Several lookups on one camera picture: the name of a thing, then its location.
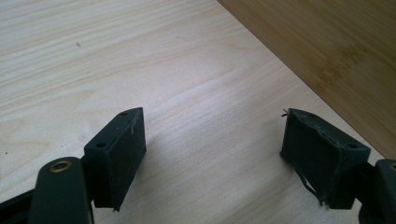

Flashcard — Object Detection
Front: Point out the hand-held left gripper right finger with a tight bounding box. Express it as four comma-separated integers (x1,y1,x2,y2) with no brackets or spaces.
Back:
279,107,372,210

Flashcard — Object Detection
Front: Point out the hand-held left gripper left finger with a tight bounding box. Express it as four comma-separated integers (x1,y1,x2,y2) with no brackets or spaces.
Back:
83,106,148,213

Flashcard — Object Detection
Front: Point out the wooden tea box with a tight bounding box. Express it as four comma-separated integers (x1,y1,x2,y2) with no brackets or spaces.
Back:
217,0,396,161

